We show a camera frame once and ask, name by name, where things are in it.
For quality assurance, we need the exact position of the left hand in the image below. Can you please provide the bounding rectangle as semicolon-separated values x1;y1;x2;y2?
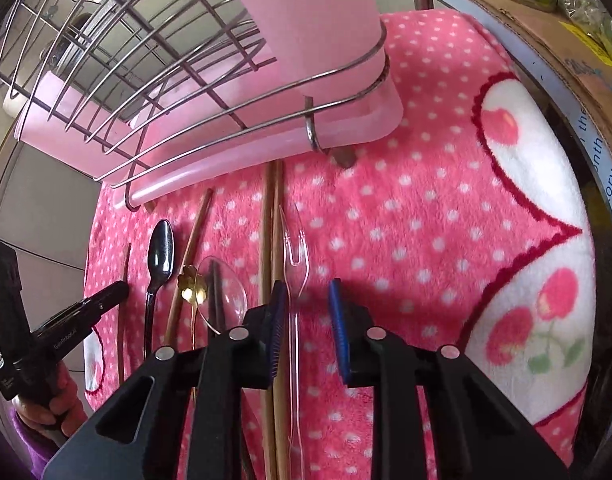
12;362;88;448

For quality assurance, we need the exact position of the cardboard box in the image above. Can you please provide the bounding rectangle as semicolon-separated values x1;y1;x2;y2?
438;0;612;156

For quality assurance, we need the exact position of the gold flower spoon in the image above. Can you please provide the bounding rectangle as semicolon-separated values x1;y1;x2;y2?
177;266;207;349

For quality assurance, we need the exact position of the clear plastic spoon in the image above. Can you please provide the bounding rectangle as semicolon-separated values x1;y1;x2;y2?
197;256;247;338

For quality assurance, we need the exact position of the black spoon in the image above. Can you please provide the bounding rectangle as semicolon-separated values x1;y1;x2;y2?
143;219;175;358

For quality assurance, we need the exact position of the pink plastic drip tray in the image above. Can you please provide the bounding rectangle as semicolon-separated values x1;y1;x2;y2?
6;66;403;207

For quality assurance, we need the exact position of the clear plastic fork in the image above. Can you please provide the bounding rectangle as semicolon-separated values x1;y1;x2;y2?
280;203;310;479

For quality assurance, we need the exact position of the pink polka dot cloth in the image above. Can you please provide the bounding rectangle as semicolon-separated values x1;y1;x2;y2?
81;8;598;480

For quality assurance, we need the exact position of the metal wire utensil rack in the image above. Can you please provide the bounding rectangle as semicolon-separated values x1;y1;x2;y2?
0;0;392;213

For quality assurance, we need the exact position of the pink utensil cup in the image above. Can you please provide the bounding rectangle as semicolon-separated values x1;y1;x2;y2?
215;0;387;111

